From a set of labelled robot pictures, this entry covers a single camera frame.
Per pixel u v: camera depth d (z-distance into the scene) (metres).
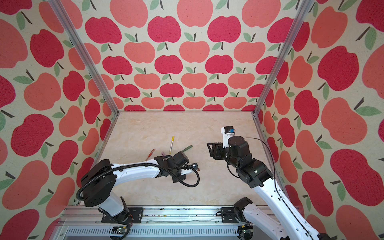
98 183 0.44
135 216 0.75
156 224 0.74
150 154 0.98
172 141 1.04
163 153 0.98
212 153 0.62
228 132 0.59
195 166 0.74
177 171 0.71
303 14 0.71
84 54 0.86
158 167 0.58
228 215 0.73
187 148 1.00
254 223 0.57
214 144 0.60
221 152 0.60
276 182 0.45
